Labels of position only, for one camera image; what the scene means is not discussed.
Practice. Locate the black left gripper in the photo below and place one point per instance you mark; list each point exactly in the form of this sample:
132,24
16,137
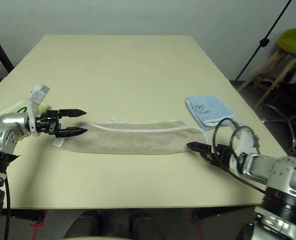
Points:
46,123

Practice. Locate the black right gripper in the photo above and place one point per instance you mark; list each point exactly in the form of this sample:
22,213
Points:
221,156

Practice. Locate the beige towel with white trim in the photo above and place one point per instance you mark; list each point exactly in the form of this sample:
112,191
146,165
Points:
138,140

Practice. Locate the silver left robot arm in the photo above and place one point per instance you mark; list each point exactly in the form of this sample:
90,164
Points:
3,135

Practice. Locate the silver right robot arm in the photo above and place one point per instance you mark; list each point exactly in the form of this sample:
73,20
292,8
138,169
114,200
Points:
283,172

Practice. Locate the folded blue towel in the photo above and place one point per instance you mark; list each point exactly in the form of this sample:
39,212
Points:
213,110

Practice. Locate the black table foot bar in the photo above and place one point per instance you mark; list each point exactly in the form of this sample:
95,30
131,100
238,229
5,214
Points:
20,215
220,213

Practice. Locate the chrome office chair base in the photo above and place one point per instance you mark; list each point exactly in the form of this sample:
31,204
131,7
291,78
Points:
291,149

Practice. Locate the dark robot right foot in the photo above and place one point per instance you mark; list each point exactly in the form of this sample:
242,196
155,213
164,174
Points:
144,225

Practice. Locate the dark robot foot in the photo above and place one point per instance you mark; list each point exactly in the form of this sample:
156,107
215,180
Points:
83,223
144,225

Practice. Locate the dark robot left foot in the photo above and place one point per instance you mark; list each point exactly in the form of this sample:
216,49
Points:
83,223

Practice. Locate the black tripod stand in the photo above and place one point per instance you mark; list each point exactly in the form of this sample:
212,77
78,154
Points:
264,42

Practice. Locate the wooden stool with green seat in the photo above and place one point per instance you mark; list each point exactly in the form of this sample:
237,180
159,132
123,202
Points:
295,40

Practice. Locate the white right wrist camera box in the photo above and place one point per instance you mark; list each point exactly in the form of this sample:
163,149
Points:
245,145

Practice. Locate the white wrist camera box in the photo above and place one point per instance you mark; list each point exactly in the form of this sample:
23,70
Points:
245,145
39,93

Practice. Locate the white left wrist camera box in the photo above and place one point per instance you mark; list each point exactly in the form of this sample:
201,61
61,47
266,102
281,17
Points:
39,93

